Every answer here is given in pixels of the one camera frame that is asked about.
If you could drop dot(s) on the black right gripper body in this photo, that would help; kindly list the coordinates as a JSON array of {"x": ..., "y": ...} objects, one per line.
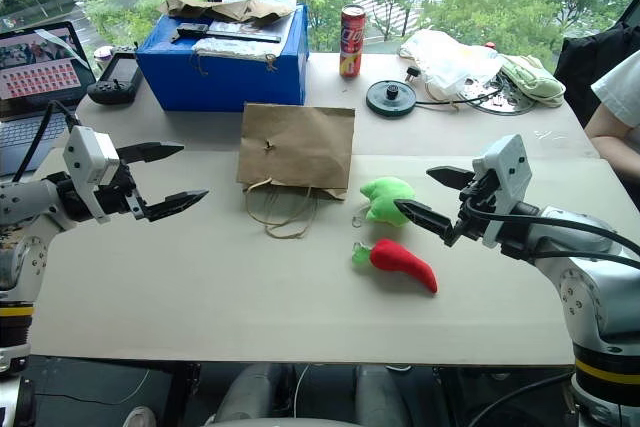
[{"x": 475, "y": 217}]

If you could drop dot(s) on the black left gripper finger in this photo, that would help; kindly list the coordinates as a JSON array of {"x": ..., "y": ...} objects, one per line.
[
  {"x": 175, "y": 202},
  {"x": 152, "y": 151}
]

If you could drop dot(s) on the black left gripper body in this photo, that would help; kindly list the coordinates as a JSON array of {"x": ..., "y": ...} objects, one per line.
[{"x": 122, "y": 197}]

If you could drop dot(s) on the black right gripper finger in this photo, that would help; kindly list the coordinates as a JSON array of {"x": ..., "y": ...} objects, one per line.
[
  {"x": 452, "y": 178},
  {"x": 427, "y": 219}
]

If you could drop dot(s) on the red plush chili pepper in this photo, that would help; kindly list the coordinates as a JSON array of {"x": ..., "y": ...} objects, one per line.
[{"x": 405, "y": 259}]

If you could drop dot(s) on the green plush toy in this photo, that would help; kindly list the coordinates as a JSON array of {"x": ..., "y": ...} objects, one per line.
[{"x": 385, "y": 199}]

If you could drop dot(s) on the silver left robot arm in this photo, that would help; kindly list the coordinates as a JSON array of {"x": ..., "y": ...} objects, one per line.
[{"x": 22, "y": 252}]

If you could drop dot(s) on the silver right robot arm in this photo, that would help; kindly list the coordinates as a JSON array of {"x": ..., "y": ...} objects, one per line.
[{"x": 590, "y": 267}]

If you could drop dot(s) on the white plastic bag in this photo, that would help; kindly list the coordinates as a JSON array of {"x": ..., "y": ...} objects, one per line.
[{"x": 450, "y": 59}]

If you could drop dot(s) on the black handheld controller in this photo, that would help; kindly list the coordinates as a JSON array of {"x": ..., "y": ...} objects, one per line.
[{"x": 117, "y": 79}]

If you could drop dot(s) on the round metal plate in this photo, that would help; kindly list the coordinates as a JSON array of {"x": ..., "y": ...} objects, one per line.
[{"x": 500, "y": 104}]

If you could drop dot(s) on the blue plastic box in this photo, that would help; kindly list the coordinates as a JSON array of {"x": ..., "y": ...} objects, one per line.
[{"x": 220, "y": 82}]

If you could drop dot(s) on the black round kettle base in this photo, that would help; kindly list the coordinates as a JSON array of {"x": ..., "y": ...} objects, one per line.
[{"x": 391, "y": 99}]

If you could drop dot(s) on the cup with purple lid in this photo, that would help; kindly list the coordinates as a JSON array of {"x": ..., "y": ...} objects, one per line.
[{"x": 102, "y": 54}]

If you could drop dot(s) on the black power plug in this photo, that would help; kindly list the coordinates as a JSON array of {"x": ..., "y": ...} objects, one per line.
[{"x": 413, "y": 72}]

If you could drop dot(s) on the light green cloth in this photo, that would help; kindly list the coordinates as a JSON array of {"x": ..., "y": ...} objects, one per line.
[{"x": 532, "y": 79}]

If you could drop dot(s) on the open laptop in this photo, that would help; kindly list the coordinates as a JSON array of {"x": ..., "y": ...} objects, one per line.
[{"x": 37, "y": 77}]

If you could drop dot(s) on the long black flat tool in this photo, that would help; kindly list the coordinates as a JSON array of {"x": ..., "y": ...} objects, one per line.
[{"x": 225, "y": 33}]

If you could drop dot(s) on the crumpled brown paper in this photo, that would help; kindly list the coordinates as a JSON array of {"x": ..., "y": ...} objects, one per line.
[{"x": 230, "y": 8}]

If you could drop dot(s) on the red drink can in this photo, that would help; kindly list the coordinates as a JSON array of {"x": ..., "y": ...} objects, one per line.
[{"x": 352, "y": 42}]

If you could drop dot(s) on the person in white shirt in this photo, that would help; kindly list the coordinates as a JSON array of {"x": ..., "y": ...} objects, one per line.
[{"x": 617, "y": 112}]

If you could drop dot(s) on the black backpack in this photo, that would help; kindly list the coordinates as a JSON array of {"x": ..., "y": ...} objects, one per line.
[{"x": 587, "y": 62}]

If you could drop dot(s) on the grey shoe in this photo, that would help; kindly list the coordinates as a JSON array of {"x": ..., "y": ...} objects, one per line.
[{"x": 139, "y": 418}]

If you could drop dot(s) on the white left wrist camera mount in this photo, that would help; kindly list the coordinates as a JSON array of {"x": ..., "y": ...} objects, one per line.
[{"x": 87, "y": 157}]

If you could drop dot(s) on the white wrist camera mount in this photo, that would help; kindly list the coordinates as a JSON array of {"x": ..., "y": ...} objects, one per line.
[
  {"x": 87, "y": 157},
  {"x": 512, "y": 172}
]

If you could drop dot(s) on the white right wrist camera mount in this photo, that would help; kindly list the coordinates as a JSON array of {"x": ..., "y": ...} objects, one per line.
[{"x": 512, "y": 172}]

